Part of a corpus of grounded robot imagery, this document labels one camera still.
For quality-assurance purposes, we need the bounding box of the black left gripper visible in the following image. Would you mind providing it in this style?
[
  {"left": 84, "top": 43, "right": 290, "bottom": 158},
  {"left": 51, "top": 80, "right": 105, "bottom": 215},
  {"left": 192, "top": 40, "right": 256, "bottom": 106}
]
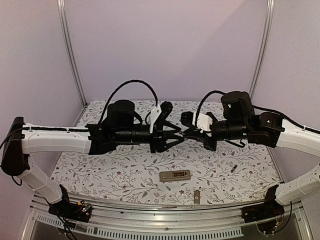
[{"left": 114, "top": 121, "right": 185, "bottom": 153}]

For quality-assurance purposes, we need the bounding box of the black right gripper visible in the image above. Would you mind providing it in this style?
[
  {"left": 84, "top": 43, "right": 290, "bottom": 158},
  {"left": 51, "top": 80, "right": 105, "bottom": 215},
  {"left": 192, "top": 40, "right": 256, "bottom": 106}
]
[{"left": 182, "top": 112, "right": 249, "bottom": 152}]

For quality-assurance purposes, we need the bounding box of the white remote control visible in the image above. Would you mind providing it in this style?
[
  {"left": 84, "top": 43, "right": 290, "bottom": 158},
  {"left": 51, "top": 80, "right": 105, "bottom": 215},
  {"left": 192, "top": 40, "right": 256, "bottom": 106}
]
[{"left": 159, "top": 170, "right": 191, "bottom": 182}]

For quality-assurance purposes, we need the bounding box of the black AAA battery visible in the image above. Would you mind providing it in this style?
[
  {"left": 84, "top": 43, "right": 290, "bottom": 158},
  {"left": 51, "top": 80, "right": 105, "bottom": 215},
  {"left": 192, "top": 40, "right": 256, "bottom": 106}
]
[{"left": 230, "top": 165, "right": 238, "bottom": 173}]

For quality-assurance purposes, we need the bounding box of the remote battery cover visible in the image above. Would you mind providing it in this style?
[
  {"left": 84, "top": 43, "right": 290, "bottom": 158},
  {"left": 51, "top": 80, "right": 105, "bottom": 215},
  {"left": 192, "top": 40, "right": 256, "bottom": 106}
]
[{"left": 193, "top": 190, "right": 201, "bottom": 205}]

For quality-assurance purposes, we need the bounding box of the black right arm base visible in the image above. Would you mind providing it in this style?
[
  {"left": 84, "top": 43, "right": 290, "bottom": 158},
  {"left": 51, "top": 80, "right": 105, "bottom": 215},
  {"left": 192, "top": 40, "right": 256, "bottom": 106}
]
[{"left": 241, "top": 185, "right": 285, "bottom": 235}]

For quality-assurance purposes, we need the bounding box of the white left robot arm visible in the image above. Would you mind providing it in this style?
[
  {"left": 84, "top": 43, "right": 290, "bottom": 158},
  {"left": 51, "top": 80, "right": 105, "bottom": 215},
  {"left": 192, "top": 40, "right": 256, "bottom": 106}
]
[{"left": 0, "top": 100, "right": 184, "bottom": 217}]

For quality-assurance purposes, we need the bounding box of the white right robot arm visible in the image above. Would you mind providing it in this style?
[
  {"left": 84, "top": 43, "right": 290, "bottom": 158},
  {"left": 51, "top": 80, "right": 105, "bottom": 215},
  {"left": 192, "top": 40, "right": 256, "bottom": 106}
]
[{"left": 180, "top": 111, "right": 320, "bottom": 218}]

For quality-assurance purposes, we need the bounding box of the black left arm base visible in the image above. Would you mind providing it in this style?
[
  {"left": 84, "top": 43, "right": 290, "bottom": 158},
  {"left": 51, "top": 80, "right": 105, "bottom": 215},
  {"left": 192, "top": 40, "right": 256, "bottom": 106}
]
[{"left": 48, "top": 184, "right": 92, "bottom": 223}]

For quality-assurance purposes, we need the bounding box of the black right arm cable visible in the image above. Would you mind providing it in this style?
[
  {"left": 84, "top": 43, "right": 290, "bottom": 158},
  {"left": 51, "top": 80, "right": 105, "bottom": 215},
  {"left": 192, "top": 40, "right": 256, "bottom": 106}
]
[{"left": 196, "top": 90, "right": 226, "bottom": 118}]

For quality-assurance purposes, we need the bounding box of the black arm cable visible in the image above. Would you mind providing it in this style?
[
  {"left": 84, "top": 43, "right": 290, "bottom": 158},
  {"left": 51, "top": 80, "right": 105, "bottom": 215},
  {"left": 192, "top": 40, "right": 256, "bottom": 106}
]
[
  {"left": 97, "top": 79, "right": 159, "bottom": 125},
  {"left": 196, "top": 90, "right": 226, "bottom": 118}
]

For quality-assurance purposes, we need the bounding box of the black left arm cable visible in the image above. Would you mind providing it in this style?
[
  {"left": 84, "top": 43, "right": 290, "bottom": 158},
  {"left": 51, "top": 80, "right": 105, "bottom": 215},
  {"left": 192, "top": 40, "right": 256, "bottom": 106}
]
[{"left": 97, "top": 79, "right": 159, "bottom": 125}]

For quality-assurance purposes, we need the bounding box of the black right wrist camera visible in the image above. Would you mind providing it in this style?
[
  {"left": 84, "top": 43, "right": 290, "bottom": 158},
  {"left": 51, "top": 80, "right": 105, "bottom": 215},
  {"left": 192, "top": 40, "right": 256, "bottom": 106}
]
[{"left": 220, "top": 91, "right": 255, "bottom": 121}]

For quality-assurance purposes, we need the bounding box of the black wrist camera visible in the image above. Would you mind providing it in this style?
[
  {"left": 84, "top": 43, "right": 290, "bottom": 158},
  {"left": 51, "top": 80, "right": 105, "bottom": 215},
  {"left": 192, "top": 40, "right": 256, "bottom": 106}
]
[
  {"left": 102, "top": 99, "right": 143, "bottom": 129},
  {"left": 220, "top": 91, "right": 255, "bottom": 121}
]

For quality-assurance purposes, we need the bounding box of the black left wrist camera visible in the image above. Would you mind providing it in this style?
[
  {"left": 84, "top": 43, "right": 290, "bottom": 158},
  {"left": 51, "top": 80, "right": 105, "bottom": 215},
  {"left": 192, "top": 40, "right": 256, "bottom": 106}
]
[{"left": 102, "top": 99, "right": 143, "bottom": 129}]

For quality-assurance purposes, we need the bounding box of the right aluminium frame post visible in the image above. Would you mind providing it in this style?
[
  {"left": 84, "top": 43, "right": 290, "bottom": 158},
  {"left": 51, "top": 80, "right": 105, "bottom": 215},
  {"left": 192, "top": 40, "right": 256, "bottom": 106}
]
[{"left": 249, "top": 0, "right": 275, "bottom": 99}]

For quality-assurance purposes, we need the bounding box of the aluminium frame post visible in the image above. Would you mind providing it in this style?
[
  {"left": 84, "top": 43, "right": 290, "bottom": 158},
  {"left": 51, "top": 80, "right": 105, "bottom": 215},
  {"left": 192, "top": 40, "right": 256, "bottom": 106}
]
[
  {"left": 249, "top": 0, "right": 275, "bottom": 99},
  {"left": 56, "top": 0, "right": 88, "bottom": 107}
]

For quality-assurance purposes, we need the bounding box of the left aluminium frame post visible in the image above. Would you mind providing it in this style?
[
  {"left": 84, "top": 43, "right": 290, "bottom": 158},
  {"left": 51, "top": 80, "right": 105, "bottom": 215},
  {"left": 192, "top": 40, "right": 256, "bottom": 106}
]
[{"left": 56, "top": 0, "right": 88, "bottom": 107}]

